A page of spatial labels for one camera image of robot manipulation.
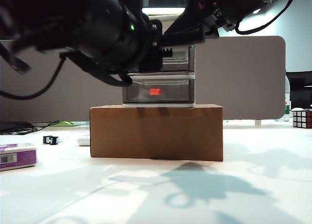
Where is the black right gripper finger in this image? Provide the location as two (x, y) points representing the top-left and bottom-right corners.
(162, 0), (206, 46)

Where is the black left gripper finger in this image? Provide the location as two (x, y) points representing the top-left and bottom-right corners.
(159, 47), (175, 59)

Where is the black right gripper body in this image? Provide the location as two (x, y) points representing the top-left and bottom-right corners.
(190, 0), (234, 39)

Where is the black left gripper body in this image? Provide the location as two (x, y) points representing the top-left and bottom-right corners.
(107, 4), (163, 73)

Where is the purple napkin pack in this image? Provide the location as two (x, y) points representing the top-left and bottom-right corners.
(0, 143), (38, 172)

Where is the white ceiling light strip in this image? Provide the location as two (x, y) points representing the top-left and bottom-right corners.
(142, 6), (186, 16)

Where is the grey desk partition panel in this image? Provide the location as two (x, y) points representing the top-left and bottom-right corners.
(0, 35), (286, 123)

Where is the brown cardboard box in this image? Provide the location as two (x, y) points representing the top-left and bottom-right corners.
(89, 103), (224, 162)

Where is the black office chair back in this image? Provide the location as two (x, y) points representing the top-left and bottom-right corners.
(285, 71), (312, 110)

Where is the small white flat device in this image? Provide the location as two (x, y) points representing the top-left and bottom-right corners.
(76, 135), (91, 147)

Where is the clear water bottle green label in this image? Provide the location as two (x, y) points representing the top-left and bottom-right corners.
(284, 92), (292, 123)

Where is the black Rubik's cube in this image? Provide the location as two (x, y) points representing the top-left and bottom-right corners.
(292, 109), (312, 130)

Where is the small black blue clip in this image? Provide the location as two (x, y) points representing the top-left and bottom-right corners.
(42, 135), (59, 145)

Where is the white plastic drawer cabinet frame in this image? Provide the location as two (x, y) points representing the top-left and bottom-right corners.
(121, 43), (196, 109)

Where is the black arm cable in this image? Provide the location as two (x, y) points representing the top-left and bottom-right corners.
(0, 42), (32, 75)
(0, 55), (64, 101)
(234, 0), (302, 36)

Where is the black desk cable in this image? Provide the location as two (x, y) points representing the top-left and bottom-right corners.
(0, 121), (60, 136)

